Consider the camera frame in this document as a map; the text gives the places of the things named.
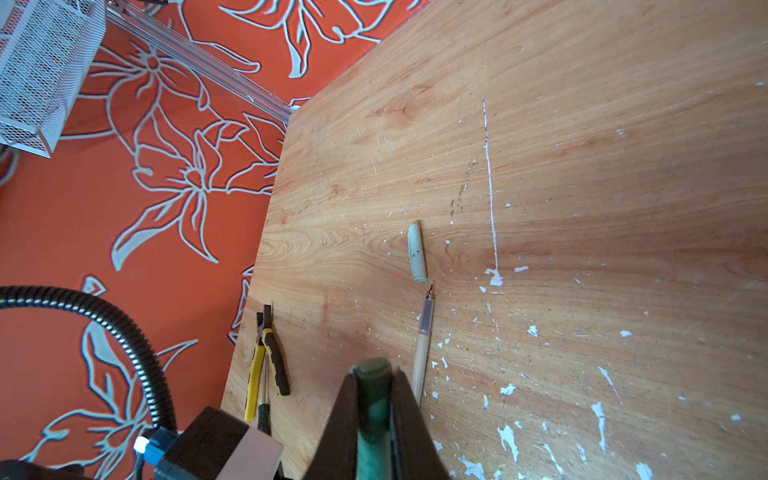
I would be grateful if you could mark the light green pen cap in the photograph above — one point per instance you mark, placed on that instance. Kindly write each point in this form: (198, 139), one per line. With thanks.
(416, 254)

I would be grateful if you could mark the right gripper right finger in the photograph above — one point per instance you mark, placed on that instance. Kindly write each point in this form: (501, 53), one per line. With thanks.
(413, 453)

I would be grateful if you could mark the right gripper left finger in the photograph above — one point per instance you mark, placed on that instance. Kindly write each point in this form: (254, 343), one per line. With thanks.
(336, 453)

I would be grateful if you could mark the dark green pen cap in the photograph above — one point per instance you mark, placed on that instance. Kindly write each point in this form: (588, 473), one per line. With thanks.
(373, 378)

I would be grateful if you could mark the white wire basket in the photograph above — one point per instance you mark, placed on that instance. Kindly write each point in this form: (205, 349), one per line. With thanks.
(47, 48)

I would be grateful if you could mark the yellow handled pliers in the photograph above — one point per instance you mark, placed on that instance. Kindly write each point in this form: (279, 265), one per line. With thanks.
(267, 364)

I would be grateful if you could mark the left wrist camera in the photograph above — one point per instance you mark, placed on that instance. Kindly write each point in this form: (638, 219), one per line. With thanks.
(216, 445)

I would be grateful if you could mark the grey green pen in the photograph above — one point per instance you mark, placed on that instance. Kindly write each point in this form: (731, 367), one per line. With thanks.
(422, 346)

